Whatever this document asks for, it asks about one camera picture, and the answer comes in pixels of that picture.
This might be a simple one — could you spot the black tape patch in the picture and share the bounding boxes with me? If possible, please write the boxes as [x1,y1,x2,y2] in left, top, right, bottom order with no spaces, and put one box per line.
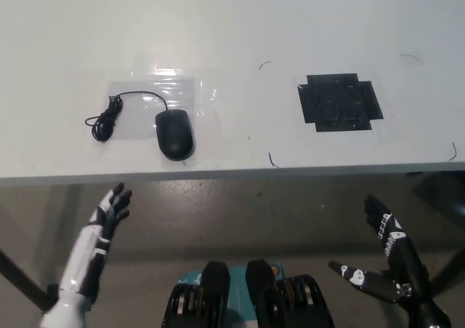
[297,73,385,133]

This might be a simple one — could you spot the black mouse cable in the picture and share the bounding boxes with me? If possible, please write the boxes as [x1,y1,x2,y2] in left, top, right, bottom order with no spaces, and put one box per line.
[84,90,170,143]

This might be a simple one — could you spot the white and black left hand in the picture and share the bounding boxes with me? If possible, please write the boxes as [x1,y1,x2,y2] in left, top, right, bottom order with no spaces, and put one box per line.
[59,182,133,299]

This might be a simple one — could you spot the black computer mouse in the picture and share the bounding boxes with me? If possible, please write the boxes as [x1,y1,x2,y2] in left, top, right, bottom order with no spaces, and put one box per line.
[155,108,196,162]

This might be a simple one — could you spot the black and white right hand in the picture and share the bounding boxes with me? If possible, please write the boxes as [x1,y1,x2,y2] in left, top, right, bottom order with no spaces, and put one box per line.
[328,192,450,328]

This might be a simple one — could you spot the clear plastic tape sheet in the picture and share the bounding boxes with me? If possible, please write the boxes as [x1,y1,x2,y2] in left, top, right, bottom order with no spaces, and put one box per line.
[108,52,223,143]

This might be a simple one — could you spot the black table leg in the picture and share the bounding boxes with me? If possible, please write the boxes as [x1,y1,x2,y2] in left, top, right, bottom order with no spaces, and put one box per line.
[0,247,59,316]
[434,246,465,282]

